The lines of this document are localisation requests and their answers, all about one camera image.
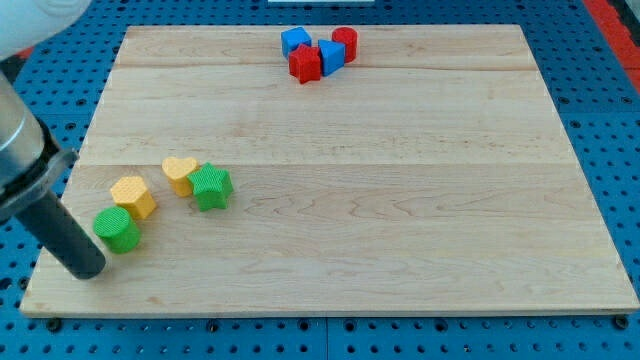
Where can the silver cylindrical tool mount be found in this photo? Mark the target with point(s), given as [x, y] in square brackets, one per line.
[31, 158]

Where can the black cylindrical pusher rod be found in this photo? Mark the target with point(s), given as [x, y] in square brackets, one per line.
[49, 221]

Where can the green star block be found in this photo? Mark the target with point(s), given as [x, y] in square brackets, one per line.
[212, 187]

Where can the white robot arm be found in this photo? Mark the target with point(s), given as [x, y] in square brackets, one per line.
[25, 23]

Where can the wooden board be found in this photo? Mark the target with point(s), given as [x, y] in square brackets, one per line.
[432, 176]

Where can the red star block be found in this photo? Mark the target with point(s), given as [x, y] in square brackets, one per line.
[305, 63]

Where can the green cylinder block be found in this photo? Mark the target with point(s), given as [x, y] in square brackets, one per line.
[117, 229]

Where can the yellow hexagon block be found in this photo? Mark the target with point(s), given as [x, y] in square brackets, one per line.
[132, 194]

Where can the yellow heart block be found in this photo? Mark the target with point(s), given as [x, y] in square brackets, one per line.
[177, 170]

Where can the blue cube block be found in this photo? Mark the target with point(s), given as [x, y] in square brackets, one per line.
[292, 38]

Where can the blue triangle block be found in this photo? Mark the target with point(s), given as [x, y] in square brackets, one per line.
[332, 56]

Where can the red cylinder block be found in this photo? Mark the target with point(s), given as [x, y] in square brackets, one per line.
[347, 36]

